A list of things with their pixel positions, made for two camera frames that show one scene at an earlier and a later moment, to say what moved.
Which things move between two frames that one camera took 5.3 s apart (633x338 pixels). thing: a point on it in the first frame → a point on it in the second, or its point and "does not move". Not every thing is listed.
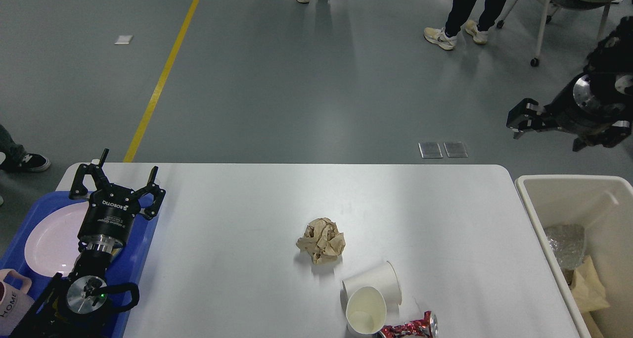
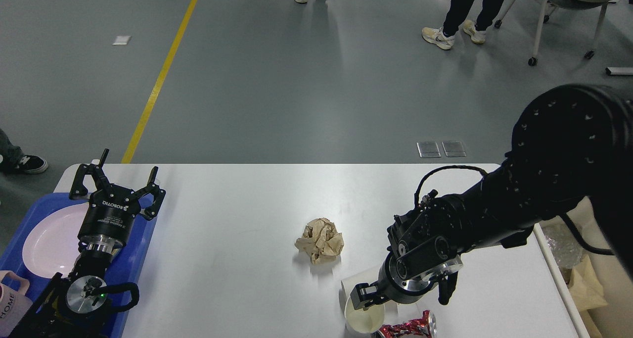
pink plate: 52,244 does not move
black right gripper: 588,106 → 407,278
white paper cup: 366,311 does not move
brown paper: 588,287 does not move
